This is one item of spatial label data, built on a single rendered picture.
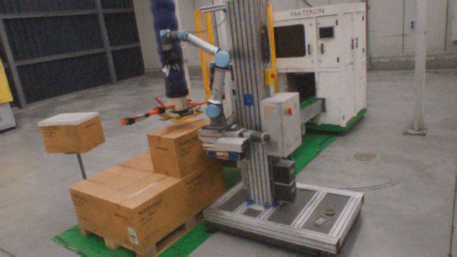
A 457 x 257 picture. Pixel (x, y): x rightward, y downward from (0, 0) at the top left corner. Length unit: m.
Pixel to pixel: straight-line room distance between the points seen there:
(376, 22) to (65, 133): 9.68
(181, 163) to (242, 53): 1.15
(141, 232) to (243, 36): 1.82
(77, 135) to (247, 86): 2.29
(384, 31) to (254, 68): 9.21
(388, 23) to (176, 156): 9.53
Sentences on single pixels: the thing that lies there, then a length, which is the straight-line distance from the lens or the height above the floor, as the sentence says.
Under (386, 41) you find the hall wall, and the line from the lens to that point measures 11.85.
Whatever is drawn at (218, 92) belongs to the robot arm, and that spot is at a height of 1.35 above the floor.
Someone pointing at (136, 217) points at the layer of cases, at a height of 0.46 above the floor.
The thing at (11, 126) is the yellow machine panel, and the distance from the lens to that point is 10.46.
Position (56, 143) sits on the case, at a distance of 4.67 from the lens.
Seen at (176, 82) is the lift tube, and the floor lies 1.40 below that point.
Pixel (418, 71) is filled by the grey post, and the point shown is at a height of 0.93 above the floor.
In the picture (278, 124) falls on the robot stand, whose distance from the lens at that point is 2.81.
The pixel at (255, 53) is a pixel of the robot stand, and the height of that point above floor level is 1.61.
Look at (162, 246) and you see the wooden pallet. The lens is 3.34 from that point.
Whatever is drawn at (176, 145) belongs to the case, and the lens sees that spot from 3.17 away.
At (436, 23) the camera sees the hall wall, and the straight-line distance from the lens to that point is 11.67.
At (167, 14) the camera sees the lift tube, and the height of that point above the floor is 2.00.
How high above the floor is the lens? 1.84
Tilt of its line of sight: 18 degrees down
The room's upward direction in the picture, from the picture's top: 7 degrees counter-clockwise
